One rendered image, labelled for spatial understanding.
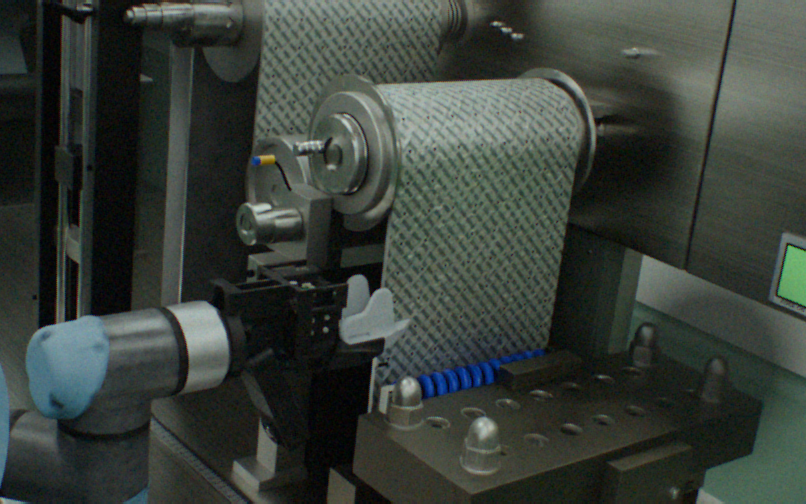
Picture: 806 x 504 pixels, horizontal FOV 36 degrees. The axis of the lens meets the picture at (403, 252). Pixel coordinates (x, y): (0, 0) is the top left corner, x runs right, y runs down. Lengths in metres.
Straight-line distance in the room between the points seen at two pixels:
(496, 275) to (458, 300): 0.05
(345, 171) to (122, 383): 0.30
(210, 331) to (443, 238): 0.27
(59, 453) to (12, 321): 0.62
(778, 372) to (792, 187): 2.97
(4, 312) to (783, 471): 2.45
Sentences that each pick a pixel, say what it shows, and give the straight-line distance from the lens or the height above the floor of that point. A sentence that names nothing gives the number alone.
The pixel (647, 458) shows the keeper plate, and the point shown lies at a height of 1.02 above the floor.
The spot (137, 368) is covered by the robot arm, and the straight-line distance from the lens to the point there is 1.00.
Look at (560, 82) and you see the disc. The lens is 1.30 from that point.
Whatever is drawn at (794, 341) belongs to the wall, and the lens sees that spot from 4.13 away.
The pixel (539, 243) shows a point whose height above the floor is 1.16.
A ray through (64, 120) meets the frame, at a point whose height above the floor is 1.20.
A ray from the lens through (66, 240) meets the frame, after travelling 1.47.
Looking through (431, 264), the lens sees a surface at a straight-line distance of 1.18.
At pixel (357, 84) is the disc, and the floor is 1.32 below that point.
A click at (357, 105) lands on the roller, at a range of 1.14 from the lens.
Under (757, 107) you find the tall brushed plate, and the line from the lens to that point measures 1.24.
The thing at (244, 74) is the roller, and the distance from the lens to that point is 1.33.
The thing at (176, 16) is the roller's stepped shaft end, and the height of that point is 1.34.
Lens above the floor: 1.53
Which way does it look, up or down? 18 degrees down
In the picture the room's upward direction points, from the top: 6 degrees clockwise
